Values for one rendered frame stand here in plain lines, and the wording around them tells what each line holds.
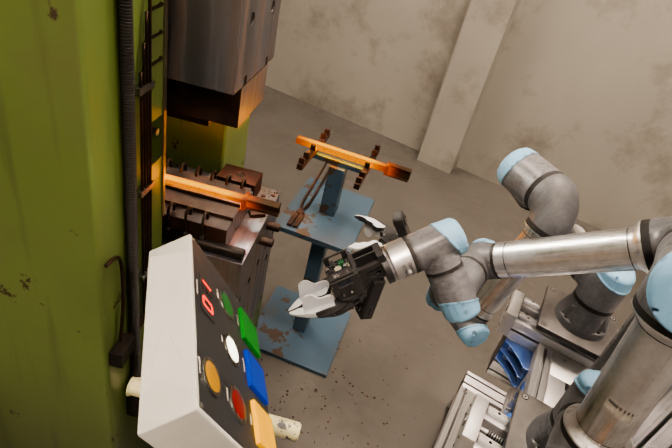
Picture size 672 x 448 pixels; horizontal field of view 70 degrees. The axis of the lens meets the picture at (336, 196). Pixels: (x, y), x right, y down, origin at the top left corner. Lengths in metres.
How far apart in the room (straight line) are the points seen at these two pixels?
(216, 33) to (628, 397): 0.94
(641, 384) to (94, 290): 0.96
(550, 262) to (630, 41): 2.97
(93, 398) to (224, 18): 0.92
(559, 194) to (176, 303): 0.85
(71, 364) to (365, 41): 3.56
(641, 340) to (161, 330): 0.71
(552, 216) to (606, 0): 2.77
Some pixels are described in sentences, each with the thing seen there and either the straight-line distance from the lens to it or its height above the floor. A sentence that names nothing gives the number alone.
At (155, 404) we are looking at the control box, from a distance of 0.69.
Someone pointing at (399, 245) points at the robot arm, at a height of 1.23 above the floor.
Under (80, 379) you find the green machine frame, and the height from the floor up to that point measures 0.71.
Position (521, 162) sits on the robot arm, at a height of 1.29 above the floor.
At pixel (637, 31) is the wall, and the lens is 3.84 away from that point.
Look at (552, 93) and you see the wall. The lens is 3.93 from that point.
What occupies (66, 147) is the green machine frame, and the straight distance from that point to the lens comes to 0.88.
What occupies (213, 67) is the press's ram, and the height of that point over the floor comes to 1.41.
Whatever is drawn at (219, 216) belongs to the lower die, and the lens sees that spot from 1.29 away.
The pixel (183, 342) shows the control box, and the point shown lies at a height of 1.19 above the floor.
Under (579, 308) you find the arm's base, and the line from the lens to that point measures 1.59.
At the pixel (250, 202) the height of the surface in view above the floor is 1.01.
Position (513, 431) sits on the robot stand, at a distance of 1.28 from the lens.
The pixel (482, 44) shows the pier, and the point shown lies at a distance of 3.77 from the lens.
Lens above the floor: 1.75
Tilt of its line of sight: 32 degrees down
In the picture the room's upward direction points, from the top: 14 degrees clockwise
